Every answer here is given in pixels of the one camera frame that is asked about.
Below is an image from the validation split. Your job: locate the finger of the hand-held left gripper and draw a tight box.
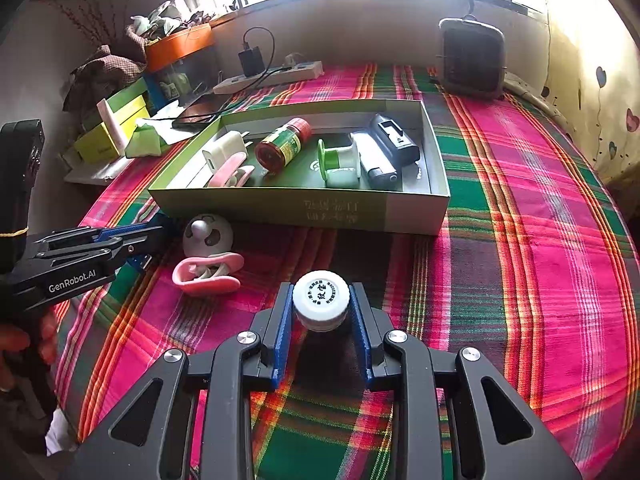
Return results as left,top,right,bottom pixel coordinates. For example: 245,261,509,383
30,224,168,252
35,241,157,270

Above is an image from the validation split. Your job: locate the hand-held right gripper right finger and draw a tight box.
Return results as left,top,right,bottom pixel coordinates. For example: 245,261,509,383
350,282,583,480

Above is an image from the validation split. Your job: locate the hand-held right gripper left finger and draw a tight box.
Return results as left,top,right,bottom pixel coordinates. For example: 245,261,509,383
67,282,296,480

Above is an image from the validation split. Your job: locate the dark bottle with white cap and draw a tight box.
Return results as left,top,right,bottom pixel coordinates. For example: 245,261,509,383
292,271,358,381

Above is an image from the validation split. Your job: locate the pink plastic clip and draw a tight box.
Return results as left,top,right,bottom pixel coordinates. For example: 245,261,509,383
172,252,245,295
207,155,256,188

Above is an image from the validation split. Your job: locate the white round mini fan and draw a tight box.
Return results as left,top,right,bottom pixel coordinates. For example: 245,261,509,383
182,213,235,257

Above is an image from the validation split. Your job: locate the green and grey cardboard box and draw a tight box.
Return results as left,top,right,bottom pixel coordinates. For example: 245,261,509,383
148,98,451,236

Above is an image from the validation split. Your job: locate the white charger adapter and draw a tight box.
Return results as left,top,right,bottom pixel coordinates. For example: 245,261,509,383
201,131,248,173

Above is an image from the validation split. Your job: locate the green and white spool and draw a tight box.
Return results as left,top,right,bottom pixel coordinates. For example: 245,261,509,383
316,136,362,189

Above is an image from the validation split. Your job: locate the red lid bottle green label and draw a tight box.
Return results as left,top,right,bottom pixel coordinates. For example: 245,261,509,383
255,117,313,176

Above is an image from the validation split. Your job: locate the silver lighter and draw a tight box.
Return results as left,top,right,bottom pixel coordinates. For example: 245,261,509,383
350,130,401,187

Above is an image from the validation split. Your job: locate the black rectangular device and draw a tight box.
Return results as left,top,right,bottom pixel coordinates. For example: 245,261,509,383
369,114,420,166

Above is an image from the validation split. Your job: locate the person's left hand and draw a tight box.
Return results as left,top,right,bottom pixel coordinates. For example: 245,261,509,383
0,310,58,392

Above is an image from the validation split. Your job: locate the white paper sheet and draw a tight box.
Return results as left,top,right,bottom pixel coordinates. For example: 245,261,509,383
65,157,131,186

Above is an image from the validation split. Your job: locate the green tissue pack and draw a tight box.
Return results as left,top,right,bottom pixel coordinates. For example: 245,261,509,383
125,125,163,159

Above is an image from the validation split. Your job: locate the yellow cardboard box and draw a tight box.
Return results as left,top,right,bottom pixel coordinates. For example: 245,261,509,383
75,120,126,163

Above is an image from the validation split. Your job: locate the pale pink tube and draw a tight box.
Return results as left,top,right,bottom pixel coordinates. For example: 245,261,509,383
97,99,126,157

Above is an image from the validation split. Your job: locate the white tissue paper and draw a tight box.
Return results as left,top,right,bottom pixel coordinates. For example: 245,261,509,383
135,102,186,133

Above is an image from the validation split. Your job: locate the black smartphone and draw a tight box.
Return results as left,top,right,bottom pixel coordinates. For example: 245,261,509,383
172,91,232,128

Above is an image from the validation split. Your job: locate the plaid blanket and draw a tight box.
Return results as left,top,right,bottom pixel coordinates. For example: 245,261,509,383
50,62,640,480

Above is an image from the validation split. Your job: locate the brown checked cloth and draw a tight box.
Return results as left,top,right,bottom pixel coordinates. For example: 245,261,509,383
62,45,146,111

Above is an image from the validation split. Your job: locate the dark glass tank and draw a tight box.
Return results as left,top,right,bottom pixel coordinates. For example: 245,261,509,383
147,45,221,106

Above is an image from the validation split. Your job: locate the orange box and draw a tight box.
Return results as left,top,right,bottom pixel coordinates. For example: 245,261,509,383
145,24,213,72

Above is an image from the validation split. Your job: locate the black charger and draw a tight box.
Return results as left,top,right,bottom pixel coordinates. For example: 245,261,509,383
239,47,264,77

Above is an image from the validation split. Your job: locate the pile of crumpled packets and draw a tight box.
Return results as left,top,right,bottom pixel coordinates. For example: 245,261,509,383
125,2,226,41

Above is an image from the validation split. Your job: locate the white power strip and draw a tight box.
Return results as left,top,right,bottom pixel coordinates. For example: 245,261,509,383
213,60,324,95

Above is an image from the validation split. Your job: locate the dried twig bundle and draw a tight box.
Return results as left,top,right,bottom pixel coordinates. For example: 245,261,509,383
42,0,138,48

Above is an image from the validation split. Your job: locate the grey portable heater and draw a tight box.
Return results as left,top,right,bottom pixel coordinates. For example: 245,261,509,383
438,17,506,100

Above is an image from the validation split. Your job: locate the heart print curtain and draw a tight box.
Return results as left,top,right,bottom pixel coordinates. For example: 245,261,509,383
545,5,640,186

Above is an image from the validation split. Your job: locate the black charging cable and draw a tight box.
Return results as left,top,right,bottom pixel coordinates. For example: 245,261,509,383
172,27,296,126

